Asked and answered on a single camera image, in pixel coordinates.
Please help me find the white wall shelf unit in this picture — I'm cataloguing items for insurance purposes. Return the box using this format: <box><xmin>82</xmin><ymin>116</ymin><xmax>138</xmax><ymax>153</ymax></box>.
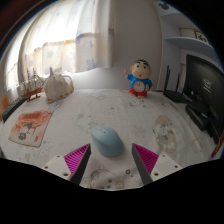
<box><xmin>154</xmin><ymin>1</ymin><xmax>221</xmax><ymax>64</ymax></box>

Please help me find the black router with antennas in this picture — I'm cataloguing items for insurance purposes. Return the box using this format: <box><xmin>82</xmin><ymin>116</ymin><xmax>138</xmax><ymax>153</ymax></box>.
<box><xmin>162</xmin><ymin>65</ymin><xmax>191</xmax><ymax>104</ymax></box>

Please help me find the black computer monitor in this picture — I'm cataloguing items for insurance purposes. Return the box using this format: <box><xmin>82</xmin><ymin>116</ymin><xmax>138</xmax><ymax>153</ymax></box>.
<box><xmin>182</xmin><ymin>54</ymin><xmax>224</xmax><ymax>145</ymax></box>

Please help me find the large white conch shell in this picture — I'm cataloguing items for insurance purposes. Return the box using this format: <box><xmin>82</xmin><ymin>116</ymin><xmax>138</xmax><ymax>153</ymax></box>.
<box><xmin>43</xmin><ymin>66</ymin><xmax>75</xmax><ymax>104</ymax></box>

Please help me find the white printed tablecloth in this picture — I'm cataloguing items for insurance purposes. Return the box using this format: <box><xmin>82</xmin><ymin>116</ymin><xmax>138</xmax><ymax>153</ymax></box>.
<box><xmin>0</xmin><ymin>88</ymin><xmax>221</xmax><ymax>191</ymax></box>

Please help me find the cartoon boy figure clock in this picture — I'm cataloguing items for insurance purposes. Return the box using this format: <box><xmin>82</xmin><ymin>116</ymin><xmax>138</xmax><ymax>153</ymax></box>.
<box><xmin>124</xmin><ymin>58</ymin><xmax>154</xmax><ymax>98</ymax></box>

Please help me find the wooden model sailing ship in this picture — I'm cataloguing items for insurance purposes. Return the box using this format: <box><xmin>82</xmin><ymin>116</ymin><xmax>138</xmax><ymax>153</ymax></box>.
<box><xmin>20</xmin><ymin>67</ymin><xmax>45</xmax><ymax>102</ymax></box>

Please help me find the red printed bag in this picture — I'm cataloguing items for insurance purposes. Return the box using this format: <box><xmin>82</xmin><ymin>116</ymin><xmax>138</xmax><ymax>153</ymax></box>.
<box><xmin>210</xmin><ymin>131</ymin><xmax>224</xmax><ymax>159</ymax></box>

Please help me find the orange wooden chair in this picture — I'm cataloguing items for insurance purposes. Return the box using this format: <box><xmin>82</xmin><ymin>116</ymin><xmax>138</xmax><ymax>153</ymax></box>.
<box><xmin>0</xmin><ymin>94</ymin><xmax>11</xmax><ymax>121</ymax></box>

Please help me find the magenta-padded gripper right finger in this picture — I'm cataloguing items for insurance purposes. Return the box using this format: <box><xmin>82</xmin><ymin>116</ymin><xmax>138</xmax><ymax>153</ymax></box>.
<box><xmin>132</xmin><ymin>142</ymin><xmax>185</xmax><ymax>186</ymax></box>

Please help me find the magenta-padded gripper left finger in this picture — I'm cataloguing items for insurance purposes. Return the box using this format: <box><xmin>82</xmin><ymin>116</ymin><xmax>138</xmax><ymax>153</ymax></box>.
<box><xmin>41</xmin><ymin>143</ymin><xmax>92</xmax><ymax>186</ymax></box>

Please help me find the white star-print curtain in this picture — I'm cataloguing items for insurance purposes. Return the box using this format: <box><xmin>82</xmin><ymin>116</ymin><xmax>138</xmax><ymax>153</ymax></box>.
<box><xmin>4</xmin><ymin>0</ymin><xmax>116</xmax><ymax>91</ymax></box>

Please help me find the light blue computer mouse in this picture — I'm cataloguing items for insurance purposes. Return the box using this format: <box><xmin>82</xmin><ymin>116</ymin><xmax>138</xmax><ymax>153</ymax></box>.
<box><xmin>90</xmin><ymin>125</ymin><xmax>126</xmax><ymax>158</ymax></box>

